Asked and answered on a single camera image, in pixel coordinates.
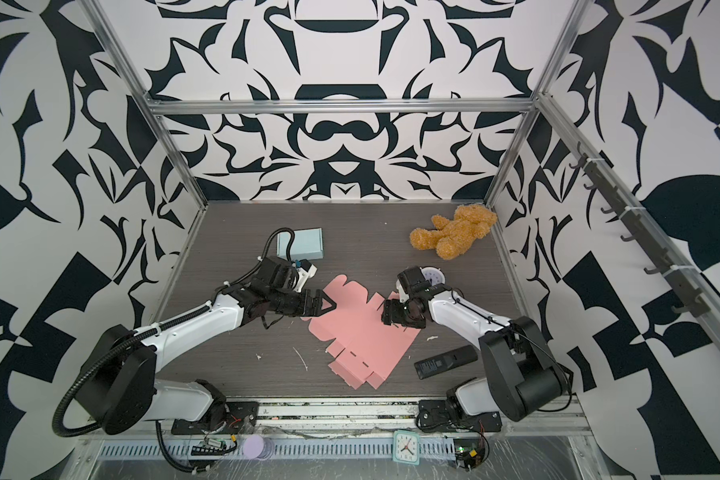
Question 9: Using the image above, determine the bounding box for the pink paper box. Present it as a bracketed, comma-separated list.
[304, 274, 419, 389]

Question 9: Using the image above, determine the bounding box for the light blue paper box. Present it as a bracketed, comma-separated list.
[277, 228, 324, 261]

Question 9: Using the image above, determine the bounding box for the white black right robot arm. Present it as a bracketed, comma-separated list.
[381, 267, 572, 421]

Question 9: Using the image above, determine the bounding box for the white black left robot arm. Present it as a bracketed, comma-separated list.
[51, 227, 337, 475]

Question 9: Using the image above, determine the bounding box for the white alarm clock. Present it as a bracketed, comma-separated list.
[421, 266, 446, 286]

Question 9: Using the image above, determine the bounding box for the black remote control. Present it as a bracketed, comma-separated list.
[414, 345, 478, 380]

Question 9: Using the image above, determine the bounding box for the brown teddy bear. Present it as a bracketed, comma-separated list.
[409, 204, 498, 261]

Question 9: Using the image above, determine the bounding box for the teal square clock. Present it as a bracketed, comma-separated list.
[392, 430, 420, 466]

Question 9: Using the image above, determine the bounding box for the purple round disc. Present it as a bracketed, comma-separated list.
[243, 435, 271, 460]

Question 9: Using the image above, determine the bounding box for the green circuit board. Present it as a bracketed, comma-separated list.
[454, 439, 489, 471]

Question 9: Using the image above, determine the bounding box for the small electronics board left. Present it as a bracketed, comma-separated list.
[190, 436, 238, 458]

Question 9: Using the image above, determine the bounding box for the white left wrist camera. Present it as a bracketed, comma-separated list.
[293, 260, 317, 293]

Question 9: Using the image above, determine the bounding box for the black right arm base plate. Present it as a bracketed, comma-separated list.
[415, 398, 503, 433]

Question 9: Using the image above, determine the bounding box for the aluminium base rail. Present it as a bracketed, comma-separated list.
[83, 395, 592, 438]

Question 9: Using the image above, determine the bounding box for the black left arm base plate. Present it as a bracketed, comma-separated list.
[170, 401, 259, 435]

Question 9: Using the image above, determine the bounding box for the black wall hook rack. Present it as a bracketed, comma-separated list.
[572, 152, 711, 318]

